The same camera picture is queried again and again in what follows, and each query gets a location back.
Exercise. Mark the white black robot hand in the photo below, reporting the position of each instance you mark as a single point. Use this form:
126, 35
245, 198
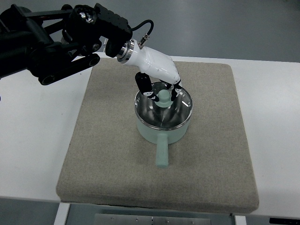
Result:
151, 63

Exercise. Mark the glass lid with green knob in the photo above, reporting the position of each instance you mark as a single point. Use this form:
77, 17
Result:
164, 118

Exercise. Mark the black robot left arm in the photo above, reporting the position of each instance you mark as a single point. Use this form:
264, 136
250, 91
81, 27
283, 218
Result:
53, 45

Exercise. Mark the mint green steel pot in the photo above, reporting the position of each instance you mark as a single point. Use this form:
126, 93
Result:
163, 136

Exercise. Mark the beige fabric mat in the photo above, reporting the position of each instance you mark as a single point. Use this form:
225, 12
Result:
108, 162

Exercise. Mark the grey metal plate below table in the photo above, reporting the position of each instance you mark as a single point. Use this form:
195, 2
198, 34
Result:
111, 219

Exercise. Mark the white table leg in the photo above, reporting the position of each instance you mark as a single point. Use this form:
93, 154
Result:
62, 214

